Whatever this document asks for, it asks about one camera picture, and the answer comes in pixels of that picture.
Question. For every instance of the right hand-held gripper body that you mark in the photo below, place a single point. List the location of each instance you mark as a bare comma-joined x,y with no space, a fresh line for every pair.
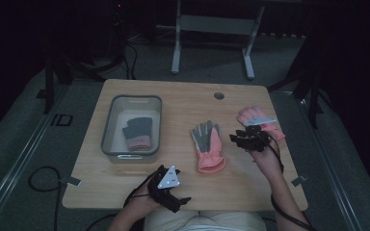
257,139

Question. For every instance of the pink glove with cartoon print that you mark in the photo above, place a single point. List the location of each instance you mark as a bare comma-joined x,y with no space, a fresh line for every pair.
252,113

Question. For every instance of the black tripod stand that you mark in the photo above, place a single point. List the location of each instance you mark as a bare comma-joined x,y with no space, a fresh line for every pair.
48,83
313,93

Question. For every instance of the aluminium floor rail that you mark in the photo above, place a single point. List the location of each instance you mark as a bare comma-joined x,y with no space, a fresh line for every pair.
13,173
342,200

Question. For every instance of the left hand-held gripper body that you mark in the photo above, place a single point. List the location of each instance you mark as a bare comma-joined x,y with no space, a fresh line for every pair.
168,179

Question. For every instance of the person's left hand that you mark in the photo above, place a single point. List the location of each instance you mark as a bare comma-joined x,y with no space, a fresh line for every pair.
141,202

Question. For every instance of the pink glove with grey palm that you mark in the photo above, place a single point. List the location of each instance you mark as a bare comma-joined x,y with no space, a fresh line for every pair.
210,150

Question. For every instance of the person's right hand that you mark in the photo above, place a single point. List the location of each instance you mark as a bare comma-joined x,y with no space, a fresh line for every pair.
268,163

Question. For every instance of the person's beige trousers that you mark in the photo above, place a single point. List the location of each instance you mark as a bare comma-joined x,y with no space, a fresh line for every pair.
205,221

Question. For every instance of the white metal desk frame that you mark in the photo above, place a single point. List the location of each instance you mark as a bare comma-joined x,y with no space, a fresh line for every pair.
216,25

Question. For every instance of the grey plastic storage bin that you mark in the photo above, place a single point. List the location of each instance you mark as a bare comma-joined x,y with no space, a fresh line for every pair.
118,128

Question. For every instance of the grey round table grommet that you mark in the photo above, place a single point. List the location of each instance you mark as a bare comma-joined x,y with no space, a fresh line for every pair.
219,95

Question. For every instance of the metal table clip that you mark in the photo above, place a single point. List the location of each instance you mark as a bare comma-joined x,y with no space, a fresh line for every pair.
72,182
299,180

